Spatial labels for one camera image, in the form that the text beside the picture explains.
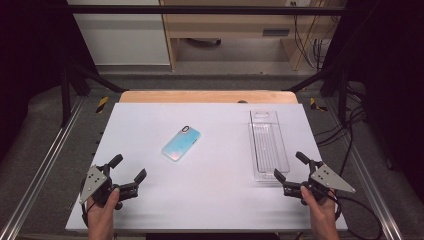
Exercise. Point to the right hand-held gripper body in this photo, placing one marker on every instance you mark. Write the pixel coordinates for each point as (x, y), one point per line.
(328, 178)

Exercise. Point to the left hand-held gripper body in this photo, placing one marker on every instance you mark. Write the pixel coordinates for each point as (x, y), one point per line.
(94, 181)

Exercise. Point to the clear plastic packaging tray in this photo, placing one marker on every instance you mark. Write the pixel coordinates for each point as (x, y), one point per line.
(268, 146)

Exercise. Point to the person's right hand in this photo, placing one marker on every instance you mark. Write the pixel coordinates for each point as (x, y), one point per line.
(321, 211)

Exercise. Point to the person's left hand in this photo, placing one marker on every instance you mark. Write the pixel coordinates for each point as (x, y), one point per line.
(101, 216)

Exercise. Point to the yellow black tape marker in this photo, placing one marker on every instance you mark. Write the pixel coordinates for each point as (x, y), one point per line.
(102, 104)
(316, 105)

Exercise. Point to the white table board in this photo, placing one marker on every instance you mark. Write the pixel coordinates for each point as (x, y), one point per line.
(213, 193)

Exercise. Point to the black curtain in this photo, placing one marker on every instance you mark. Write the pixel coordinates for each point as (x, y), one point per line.
(30, 66)
(386, 83)

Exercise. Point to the white cabinet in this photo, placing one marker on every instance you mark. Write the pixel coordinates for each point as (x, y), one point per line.
(123, 40)

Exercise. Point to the wooden desk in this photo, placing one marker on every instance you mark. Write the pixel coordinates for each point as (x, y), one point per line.
(233, 25)

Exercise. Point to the aluminium rail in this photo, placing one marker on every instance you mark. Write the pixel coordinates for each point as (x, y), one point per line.
(43, 166)
(366, 173)

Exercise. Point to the black frame strut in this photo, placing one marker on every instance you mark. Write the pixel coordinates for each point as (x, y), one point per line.
(316, 78)
(96, 79)

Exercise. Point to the black horizontal frame bar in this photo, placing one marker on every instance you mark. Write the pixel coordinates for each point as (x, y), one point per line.
(200, 10)

